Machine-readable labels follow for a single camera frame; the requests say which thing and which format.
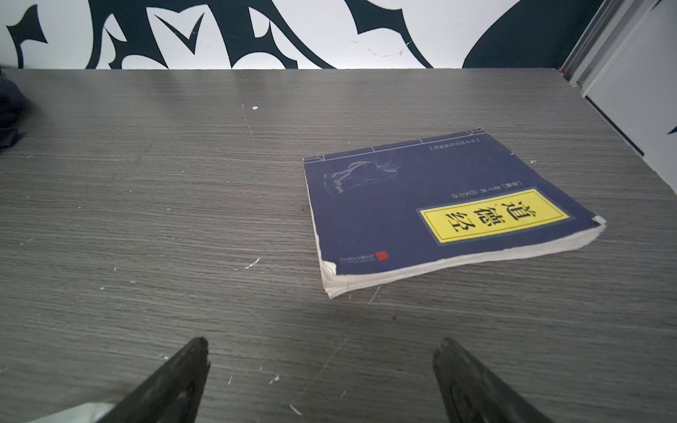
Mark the dark blue book yellow label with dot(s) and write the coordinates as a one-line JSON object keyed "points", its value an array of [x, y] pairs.
{"points": [[385, 213]]}

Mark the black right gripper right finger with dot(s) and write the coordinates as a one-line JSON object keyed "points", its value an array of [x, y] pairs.
{"points": [[471, 392]]}

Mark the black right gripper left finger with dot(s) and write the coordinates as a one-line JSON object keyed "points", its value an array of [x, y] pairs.
{"points": [[172, 393]]}

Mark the navy blue student backpack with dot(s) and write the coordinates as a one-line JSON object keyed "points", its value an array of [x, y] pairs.
{"points": [[12, 108]]}

